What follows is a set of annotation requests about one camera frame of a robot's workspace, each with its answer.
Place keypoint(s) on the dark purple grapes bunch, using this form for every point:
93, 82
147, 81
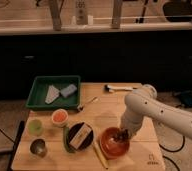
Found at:
124, 135

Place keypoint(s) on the black round plate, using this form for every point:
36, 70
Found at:
80, 135

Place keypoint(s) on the teal device on floor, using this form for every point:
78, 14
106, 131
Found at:
185, 98

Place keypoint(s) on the blue-grey rectangular block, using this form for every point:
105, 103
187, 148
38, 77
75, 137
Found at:
67, 91

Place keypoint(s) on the green plastic tray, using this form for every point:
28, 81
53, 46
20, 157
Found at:
38, 92

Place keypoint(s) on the yellow wooden stick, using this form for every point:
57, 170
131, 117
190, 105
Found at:
100, 155

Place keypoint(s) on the small metal spoon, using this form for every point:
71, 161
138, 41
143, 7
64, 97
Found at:
81, 107

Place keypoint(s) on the green translucent cup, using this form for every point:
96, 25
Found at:
35, 127

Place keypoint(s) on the grey triangular sponge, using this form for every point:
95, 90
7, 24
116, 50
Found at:
52, 94

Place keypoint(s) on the white handled brush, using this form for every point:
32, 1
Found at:
111, 88

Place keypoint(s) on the red bowl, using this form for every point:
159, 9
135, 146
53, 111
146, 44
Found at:
110, 144

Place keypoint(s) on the white cup orange contents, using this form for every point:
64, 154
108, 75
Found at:
59, 117

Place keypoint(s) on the tan box with black band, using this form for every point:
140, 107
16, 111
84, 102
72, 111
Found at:
80, 135

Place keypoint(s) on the small metal cup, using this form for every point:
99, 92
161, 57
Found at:
38, 147

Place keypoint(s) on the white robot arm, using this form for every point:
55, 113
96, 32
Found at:
143, 102

